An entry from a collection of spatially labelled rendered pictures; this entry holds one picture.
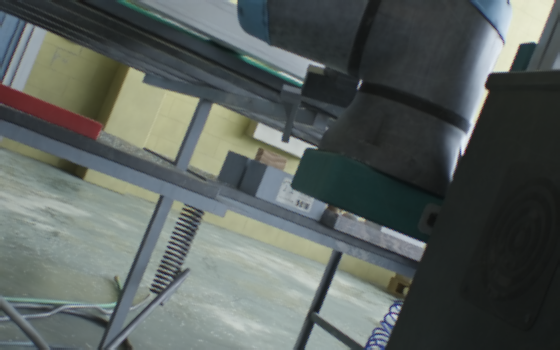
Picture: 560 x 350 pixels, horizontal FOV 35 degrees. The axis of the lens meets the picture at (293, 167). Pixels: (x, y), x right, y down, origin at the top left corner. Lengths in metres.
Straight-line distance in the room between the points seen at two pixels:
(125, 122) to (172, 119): 0.68
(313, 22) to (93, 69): 7.29
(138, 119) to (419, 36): 7.06
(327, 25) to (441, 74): 0.15
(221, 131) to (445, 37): 7.71
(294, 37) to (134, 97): 6.94
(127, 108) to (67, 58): 0.73
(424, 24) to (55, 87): 7.32
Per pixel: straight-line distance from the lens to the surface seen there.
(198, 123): 2.50
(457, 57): 1.10
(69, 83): 8.34
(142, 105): 8.09
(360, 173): 1.06
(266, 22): 1.15
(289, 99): 1.66
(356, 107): 1.11
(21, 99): 2.08
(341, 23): 1.11
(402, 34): 1.10
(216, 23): 1.68
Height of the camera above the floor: 0.67
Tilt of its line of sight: 1 degrees up
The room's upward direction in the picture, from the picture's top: 22 degrees clockwise
